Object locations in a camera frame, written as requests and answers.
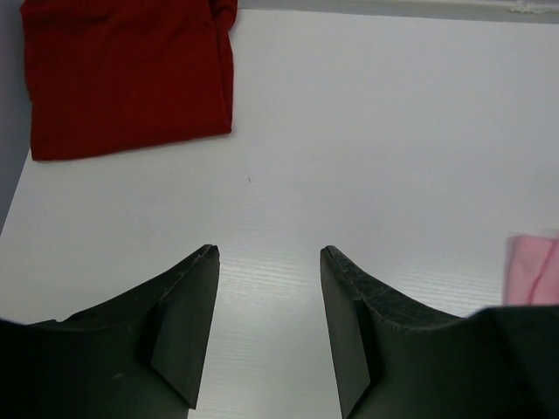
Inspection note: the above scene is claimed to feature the pink t shirt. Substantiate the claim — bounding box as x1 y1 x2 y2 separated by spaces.
504 235 558 306

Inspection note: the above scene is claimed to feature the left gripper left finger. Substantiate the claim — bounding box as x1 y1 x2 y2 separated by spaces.
1 244 219 418

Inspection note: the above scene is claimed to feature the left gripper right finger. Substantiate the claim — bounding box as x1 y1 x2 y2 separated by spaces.
321 246 558 418

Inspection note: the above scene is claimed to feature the dark red folded t shirt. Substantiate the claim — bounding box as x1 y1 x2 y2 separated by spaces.
20 0 238 161

